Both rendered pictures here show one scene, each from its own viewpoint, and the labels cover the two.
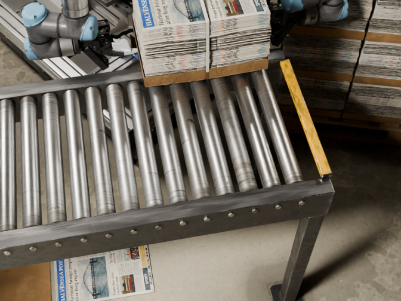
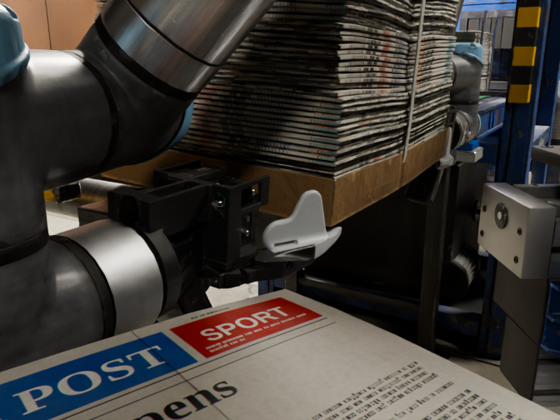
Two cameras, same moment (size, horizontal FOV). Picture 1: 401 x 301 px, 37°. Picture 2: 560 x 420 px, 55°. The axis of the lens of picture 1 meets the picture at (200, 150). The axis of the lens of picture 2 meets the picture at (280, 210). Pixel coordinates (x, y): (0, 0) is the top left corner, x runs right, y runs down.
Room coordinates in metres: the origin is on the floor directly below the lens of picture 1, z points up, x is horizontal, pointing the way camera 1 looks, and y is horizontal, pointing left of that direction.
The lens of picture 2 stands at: (1.80, -0.51, 0.94)
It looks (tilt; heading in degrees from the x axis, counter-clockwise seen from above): 16 degrees down; 132
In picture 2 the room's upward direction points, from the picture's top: straight up
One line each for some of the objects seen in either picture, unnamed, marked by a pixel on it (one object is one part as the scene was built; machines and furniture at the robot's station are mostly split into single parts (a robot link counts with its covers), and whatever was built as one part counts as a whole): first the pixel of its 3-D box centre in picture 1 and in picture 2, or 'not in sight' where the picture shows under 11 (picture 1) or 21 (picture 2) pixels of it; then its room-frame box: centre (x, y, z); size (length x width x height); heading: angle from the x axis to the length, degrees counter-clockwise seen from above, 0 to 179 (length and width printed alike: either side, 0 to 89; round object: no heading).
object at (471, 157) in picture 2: not in sight; (460, 153); (1.20, 0.89, 0.70); 0.10 x 0.10 x 0.03; 11
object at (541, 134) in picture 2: not in sight; (402, 204); (0.78, 1.35, 0.38); 0.94 x 0.69 x 0.63; 11
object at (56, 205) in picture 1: (53, 157); not in sight; (0.96, 0.42, 0.77); 0.47 x 0.05 x 0.05; 11
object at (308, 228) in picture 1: (299, 258); not in sight; (0.84, -0.33, 0.34); 0.06 x 0.06 x 0.68; 11
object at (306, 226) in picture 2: not in sight; (308, 222); (1.53, -0.17, 0.81); 0.09 x 0.03 x 0.06; 74
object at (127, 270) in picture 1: (102, 266); not in sight; (0.97, 0.39, 0.00); 0.37 x 0.28 x 0.01; 101
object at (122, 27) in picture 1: (122, 25); (445, 147); (1.45, 0.25, 0.81); 0.09 x 0.03 x 0.06; 127
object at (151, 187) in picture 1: (144, 143); not in sight; (1.00, 0.16, 0.77); 0.47 x 0.05 x 0.05; 11
